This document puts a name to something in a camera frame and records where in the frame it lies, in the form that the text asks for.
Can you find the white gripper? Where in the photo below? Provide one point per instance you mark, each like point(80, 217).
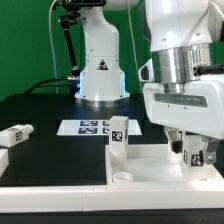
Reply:
point(200, 109)

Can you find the white block with tag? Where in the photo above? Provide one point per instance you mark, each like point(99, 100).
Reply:
point(193, 165)

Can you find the white square table top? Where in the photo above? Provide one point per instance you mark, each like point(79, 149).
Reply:
point(149, 163)

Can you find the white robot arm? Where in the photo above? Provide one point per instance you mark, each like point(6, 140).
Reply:
point(183, 89)

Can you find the white L-shaped fence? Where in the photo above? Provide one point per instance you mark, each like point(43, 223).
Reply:
point(113, 196)

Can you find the white marker base plate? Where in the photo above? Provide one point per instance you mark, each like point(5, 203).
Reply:
point(96, 127)

